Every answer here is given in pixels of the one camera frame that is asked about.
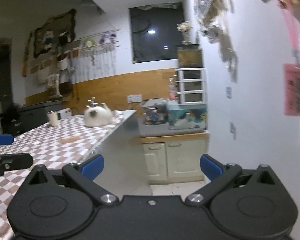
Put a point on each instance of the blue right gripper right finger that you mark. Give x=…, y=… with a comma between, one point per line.
x=221, y=178

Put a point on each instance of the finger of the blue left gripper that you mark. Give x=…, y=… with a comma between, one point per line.
x=6, y=139

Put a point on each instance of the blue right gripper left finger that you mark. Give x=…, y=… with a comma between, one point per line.
x=81, y=176

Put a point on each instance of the cream floor cabinet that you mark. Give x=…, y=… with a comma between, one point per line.
x=175, y=158

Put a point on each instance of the checkered tablecloth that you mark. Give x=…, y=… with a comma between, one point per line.
x=42, y=143

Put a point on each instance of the wooden stick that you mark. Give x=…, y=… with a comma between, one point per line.
x=69, y=139

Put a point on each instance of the grey storage box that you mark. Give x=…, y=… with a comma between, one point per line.
x=35, y=115

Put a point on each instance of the white cat-shaped ceramic pot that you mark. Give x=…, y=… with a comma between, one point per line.
x=97, y=115

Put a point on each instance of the teal storage box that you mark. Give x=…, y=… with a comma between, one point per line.
x=186, y=116

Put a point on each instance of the white cup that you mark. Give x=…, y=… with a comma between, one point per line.
x=53, y=118

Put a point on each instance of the clear storage box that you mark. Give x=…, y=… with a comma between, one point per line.
x=154, y=111

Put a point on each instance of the white power strip outlet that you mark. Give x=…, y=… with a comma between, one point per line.
x=135, y=98

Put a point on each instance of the plastic water bottle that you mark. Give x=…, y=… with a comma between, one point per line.
x=172, y=92

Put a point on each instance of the white drawer organizer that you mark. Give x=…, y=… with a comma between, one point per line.
x=191, y=86

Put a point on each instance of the glass fish tank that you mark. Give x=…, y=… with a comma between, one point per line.
x=189, y=56

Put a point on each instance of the pink QR code card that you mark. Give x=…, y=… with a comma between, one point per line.
x=292, y=89

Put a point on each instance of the dark window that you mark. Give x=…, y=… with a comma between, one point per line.
x=154, y=31

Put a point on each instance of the white macrame wall hanging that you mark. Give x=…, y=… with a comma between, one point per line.
x=94, y=56

